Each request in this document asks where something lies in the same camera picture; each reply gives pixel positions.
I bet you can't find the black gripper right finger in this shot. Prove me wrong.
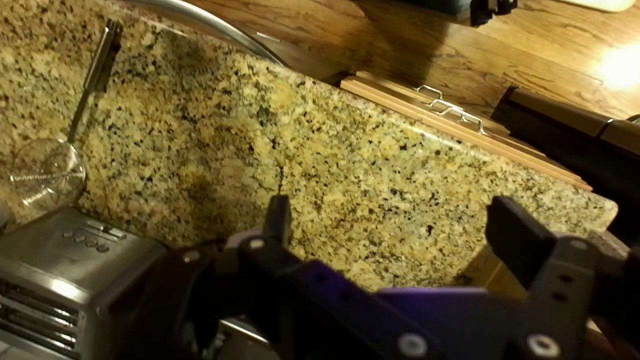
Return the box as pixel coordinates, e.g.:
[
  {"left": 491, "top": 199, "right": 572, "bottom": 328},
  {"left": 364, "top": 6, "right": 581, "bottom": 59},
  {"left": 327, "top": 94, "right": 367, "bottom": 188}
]
[{"left": 487, "top": 194, "right": 640, "bottom": 360}]

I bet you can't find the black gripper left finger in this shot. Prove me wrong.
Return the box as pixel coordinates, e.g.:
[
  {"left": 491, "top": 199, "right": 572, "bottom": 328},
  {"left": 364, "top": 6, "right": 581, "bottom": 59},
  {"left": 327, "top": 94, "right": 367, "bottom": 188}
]
[{"left": 123, "top": 194, "right": 443, "bottom": 360}]

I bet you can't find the stainless steel toaster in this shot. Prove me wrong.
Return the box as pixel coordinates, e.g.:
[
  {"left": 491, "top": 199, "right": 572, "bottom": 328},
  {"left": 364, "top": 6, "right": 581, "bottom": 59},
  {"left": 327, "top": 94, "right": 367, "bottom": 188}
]
[{"left": 0, "top": 205, "right": 173, "bottom": 360}]

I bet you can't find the stainless steel sink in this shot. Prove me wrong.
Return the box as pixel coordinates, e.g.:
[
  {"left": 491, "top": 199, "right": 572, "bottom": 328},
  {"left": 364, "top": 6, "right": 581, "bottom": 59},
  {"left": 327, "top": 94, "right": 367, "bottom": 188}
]
[{"left": 127, "top": 0, "right": 289, "bottom": 67}]

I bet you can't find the clear glass cup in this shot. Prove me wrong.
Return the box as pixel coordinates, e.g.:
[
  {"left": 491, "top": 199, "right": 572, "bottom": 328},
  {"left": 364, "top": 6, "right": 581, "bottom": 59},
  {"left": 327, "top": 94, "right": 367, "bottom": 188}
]
[{"left": 0, "top": 136, "right": 90, "bottom": 227}]

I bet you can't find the metal drawer handle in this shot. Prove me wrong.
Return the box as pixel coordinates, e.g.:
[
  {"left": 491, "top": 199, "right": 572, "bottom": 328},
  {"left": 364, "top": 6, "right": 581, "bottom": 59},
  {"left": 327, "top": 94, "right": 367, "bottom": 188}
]
[{"left": 414, "top": 82, "right": 488, "bottom": 134}]

